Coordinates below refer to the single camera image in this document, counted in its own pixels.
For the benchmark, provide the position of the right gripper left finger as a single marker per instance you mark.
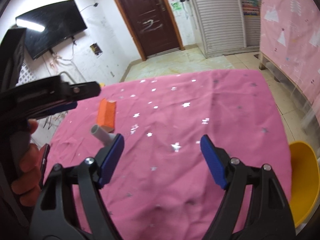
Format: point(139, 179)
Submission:
point(54, 215)

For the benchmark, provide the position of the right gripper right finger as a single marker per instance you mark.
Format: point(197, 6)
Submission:
point(254, 205)

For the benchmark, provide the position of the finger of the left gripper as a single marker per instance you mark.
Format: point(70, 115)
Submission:
point(57, 109)
point(80, 91)

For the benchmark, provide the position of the yellow trash bin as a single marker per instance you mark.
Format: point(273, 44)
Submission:
point(304, 182)

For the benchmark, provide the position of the person's left hand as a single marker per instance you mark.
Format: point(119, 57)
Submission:
point(27, 186)

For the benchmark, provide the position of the red chair seat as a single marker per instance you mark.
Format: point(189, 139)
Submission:
point(43, 164)

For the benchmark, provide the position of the pink star tablecloth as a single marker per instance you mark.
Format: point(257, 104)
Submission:
point(162, 187)

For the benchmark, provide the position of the dark brown door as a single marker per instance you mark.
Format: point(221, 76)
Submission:
point(152, 25)

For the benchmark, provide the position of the white louvered wardrobe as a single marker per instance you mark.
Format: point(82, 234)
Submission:
point(221, 28)

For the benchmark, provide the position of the pink tree-print bed curtain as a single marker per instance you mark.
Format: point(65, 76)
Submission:
point(290, 38)

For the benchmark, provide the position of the black wall television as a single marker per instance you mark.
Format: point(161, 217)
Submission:
point(49, 25)

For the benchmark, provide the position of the wooden bed frame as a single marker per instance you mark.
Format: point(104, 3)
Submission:
point(279, 76)

